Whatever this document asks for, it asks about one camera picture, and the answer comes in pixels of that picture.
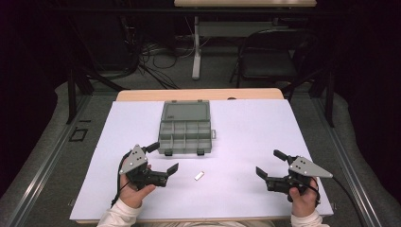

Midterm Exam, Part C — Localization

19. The white table sheet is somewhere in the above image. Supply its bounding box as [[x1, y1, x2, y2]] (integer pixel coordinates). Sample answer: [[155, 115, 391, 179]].
[[69, 98, 335, 221]]

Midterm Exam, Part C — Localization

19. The bundle of floor cables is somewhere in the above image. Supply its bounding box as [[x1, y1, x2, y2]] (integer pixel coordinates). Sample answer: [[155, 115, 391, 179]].
[[135, 41, 197, 90]]

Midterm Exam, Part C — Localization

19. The person's left hand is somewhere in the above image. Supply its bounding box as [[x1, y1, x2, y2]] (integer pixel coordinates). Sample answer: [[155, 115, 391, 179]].
[[118, 164, 157, 210]]

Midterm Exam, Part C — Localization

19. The black folding chair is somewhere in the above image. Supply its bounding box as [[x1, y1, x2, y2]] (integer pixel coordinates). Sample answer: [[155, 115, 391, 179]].
[[229, 27, 320, 89]]

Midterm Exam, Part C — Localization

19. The metal floor rail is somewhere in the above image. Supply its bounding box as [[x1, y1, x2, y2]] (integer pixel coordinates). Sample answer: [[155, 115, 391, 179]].
[[6, 94, 93, 227], [310, 96, 384, 227]]

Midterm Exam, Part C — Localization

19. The black metal stand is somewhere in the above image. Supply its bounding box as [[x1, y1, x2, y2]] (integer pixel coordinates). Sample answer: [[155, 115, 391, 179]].
[[279, 60, 336, 129], [64, 9, 129, 126]]

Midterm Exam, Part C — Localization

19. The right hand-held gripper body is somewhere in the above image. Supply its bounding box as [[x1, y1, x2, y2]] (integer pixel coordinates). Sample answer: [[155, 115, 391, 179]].
[[266, 155, 334, 195]]

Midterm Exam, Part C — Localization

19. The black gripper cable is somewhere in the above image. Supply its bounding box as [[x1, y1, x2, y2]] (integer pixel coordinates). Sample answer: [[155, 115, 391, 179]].
[[110, 150, 132, 208], [330, 175, 367, 227]]

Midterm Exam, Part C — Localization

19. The wooden table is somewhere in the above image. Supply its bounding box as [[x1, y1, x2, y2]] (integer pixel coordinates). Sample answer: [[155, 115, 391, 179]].
[[115, 87, 285, 102]]

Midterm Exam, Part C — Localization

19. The white-legged desk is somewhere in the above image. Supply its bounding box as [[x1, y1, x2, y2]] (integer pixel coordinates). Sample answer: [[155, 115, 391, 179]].
[[173, 0, 318, 81]]

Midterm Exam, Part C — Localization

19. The person's right hand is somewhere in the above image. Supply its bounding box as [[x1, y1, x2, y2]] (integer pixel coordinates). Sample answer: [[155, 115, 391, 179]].
[[288, 177, 320, 218]]

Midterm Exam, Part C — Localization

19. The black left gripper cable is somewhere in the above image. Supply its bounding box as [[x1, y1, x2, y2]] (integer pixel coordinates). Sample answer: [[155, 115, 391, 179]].
[[110, 150, 132, 208]]

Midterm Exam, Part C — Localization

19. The grey plastic organizer box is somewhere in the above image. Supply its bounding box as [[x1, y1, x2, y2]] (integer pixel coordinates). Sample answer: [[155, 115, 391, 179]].
[[157, 99, 218, 157]]

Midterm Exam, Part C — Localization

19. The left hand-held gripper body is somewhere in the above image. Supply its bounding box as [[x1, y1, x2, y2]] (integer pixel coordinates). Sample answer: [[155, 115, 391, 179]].
[[119, 144, 170, 191]]

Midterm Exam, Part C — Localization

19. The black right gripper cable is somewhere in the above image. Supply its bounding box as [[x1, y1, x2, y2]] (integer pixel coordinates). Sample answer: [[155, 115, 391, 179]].
[[330, 175, 367, 227]]

